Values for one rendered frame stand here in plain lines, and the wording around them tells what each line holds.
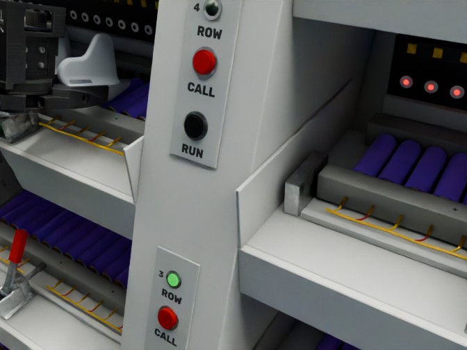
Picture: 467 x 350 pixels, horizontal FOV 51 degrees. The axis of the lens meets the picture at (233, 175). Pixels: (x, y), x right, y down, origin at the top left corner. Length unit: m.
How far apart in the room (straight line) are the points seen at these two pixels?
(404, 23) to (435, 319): 0.17
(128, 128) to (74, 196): 0.08
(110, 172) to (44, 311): 0.21
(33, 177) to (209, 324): 0.22
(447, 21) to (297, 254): 0.17
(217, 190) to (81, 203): 0.15
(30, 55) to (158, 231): 0.17
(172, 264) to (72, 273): 0.22
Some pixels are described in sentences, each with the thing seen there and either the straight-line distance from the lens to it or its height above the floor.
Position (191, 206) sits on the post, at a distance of 0.35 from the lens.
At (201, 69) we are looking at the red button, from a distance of 0.33.
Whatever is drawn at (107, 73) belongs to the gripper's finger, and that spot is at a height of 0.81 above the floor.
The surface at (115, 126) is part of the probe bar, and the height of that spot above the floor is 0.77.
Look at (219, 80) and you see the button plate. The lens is 0.32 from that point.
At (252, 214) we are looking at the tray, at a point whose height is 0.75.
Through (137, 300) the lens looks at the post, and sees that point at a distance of 0.42.
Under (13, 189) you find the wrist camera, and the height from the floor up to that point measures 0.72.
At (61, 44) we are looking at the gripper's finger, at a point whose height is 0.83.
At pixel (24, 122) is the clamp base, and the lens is 0.51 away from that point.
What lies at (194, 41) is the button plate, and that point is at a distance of 0.33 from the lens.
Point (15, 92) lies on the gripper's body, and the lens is 0.40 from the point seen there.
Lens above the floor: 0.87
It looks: 17 degrees down
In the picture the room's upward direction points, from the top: 10 degrees clockwise
